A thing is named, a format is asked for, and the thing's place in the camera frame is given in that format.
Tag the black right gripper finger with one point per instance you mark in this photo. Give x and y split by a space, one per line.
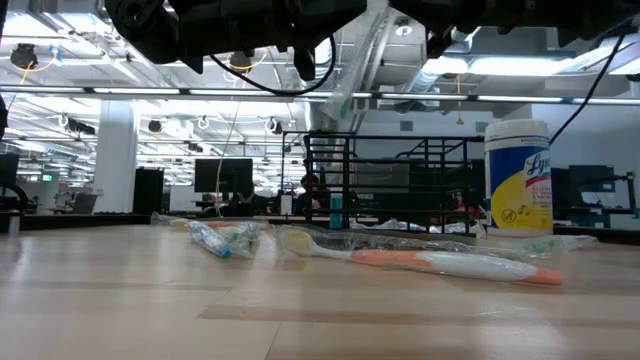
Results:
412 7

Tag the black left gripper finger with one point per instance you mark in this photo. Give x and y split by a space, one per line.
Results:
342 12

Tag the green toothbrush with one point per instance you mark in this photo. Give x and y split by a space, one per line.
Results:
550 244
350 75

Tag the teal toothbrush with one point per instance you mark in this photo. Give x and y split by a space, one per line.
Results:
245 237

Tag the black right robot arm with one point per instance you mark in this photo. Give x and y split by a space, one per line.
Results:
575 17

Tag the white ceiling sensor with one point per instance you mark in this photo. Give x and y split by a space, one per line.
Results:
404 29

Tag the black ceiling spotlight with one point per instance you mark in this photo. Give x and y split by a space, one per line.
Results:
23 56
240 61

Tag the long ceiling light strip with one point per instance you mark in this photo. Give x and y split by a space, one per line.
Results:
135 91

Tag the black computer monitor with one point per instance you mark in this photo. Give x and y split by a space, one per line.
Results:
222 175
590 180

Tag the grey computer monitor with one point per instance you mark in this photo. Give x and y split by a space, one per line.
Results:
380 176

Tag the Lysol wipes canister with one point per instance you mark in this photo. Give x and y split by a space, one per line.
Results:
517 190

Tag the person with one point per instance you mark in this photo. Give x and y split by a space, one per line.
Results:
459 201
311 197

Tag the grey laptop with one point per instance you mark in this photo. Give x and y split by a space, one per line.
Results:
85 204

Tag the green exit sign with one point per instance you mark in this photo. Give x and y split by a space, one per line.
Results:
47 177

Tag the black office chair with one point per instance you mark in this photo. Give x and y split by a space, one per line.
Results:
9 170

